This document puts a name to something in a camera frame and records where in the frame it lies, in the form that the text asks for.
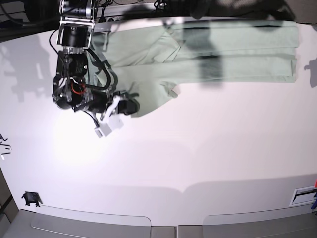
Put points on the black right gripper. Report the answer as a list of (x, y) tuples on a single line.
[(95, 104)]

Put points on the light green T-shirt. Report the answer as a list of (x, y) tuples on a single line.
[(148, 63)]

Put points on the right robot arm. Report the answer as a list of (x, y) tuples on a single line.
[(72, 88)]

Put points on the black hex keys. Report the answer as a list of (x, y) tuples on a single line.
[(5, 147)]

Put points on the black table clamp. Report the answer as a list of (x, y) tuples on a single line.
[(32, 197)]

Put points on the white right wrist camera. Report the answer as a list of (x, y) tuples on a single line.
[(108, 125)]

